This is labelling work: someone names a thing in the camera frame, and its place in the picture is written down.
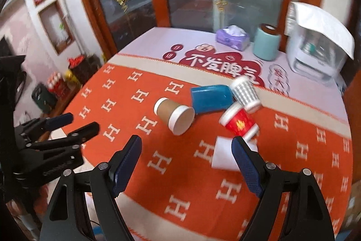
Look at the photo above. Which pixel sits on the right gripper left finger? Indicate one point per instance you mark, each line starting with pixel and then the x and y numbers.
pixel 67 214

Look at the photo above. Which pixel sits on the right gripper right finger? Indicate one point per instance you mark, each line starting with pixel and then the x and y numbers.
pixel 307 216

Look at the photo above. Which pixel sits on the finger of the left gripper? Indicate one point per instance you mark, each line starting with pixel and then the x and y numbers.
pixel 77 137
pixel 32 130

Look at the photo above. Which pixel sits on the brown paper cup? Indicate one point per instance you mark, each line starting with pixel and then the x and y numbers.
pixel 177 117

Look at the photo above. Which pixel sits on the white paper cup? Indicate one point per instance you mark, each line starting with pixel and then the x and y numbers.
pixel 223 157

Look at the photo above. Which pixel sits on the red paper cup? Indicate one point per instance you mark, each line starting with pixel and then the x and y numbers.
pixel 239 122

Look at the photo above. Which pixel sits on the grey checked paper cup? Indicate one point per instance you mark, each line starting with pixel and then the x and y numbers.
pixel 245 93

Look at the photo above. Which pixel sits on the blue plastic cup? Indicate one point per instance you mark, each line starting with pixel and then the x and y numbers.
pixel 211 98

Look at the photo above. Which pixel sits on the red box with eggs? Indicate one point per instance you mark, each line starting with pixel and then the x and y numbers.
pixel 57 86

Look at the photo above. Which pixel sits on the dark basket red decoration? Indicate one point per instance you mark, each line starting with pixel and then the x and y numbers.
pixel 83 67

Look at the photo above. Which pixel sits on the orange H-pattern table runner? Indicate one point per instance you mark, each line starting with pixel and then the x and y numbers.
pixel 203 144

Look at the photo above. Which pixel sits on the white sterilizer appliance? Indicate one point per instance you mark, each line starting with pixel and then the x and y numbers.
pixel 313 55

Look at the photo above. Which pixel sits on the teal canister brown lid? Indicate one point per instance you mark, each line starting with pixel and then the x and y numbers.
pixel 267 42

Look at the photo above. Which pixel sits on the white printed tablecloth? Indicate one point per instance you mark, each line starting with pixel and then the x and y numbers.
pixel 214 46

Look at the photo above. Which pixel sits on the purple tissue pack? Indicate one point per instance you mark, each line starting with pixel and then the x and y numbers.
pixel 233 37

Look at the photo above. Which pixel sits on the white cloth on appliance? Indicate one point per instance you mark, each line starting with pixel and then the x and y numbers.
pixel 314 18

